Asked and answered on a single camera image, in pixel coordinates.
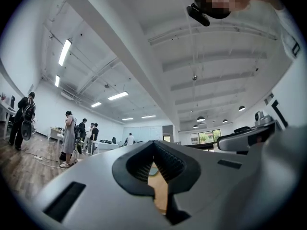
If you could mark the black backpack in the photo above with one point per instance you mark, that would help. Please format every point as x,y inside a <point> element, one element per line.
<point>27,126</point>

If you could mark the long ceiling light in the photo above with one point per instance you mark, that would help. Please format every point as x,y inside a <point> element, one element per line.
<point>118,95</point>
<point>57,81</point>
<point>148,116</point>
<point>96,104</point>
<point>127,119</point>
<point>64,52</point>

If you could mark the ceiling air conditioner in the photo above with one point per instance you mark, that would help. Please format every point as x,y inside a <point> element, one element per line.
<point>67,96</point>

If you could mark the white desk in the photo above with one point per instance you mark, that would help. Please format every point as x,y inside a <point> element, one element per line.
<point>7,111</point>

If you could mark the black head-worn camera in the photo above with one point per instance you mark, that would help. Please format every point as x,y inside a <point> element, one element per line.
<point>197,14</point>

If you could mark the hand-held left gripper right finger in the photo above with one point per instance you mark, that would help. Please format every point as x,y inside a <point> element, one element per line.
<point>216,188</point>

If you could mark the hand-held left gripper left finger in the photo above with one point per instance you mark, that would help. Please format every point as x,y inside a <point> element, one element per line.
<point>96,200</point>

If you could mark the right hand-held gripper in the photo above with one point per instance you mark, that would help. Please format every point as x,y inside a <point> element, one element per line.
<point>239,140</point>

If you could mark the grey camera unit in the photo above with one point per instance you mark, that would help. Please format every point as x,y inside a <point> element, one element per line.
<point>261,118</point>

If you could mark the window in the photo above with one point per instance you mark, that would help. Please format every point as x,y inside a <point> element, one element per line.
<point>206,136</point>

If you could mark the pale green dish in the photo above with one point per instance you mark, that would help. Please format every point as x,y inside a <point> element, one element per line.
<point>153,172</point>

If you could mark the white power strip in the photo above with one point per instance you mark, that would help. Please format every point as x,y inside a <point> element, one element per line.
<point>38,157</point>

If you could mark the white table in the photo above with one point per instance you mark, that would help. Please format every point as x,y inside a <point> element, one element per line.
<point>56,131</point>

